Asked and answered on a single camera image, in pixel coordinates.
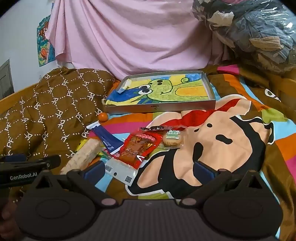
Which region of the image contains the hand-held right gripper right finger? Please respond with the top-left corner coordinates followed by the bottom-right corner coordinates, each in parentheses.
top-left (179, 161), bottom-right (266, 207)

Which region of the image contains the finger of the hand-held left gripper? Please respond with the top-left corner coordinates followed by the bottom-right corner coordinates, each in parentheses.
top-left (3, 153), bottom-right (28, 162)

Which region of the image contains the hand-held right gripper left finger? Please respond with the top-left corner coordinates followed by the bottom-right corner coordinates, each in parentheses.
top-left (32, 161), bottom-right (117, 208)

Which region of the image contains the rice cracker bar clear wrap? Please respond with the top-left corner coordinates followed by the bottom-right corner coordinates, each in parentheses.
top-left (60, 138), bottom-right (102, 176)

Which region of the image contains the yellow green snack packet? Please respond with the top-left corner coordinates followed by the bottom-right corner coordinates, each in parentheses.
top-left (77, 138), bottom-right (112, 161)

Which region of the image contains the blue and white snack packet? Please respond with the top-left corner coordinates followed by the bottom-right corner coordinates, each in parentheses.
top-left (86, 122), bottom-right (125, 155)

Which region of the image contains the red snack packet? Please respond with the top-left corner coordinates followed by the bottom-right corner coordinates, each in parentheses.
top-left (116, 130), bottom-right (163, 169)

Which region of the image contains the shallow box with crayon drawing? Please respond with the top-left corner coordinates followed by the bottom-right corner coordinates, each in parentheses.
top-left (102, 70), bottom-right (216, 114)

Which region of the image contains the white header plastic packet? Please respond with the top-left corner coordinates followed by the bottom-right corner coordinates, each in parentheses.
top-left (105, 157), bottom-right (137, 186)

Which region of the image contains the round biscuit clear packet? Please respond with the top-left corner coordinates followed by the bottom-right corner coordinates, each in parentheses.
top-left (161, 129), bottom-right (185, 148)

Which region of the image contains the brown patterned blanket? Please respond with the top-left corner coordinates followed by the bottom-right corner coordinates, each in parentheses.
top-left (0, 67), bottom-right (121, 202)

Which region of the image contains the pink cloth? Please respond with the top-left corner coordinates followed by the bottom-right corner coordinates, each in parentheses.
top-left (45, 0), bottom-right (232, 80)

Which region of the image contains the clear plastic bag of clothes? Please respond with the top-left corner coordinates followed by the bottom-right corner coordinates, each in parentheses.
top-left (191, 0), bottom-right (296, 75)

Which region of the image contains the grey wall panel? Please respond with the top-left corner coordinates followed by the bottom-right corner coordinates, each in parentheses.
top-left (0, 59), bottom-right (14, 100)

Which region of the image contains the wall poster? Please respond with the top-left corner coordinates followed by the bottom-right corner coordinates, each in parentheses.
top-left (36, 14), bottom-right (56, 67)

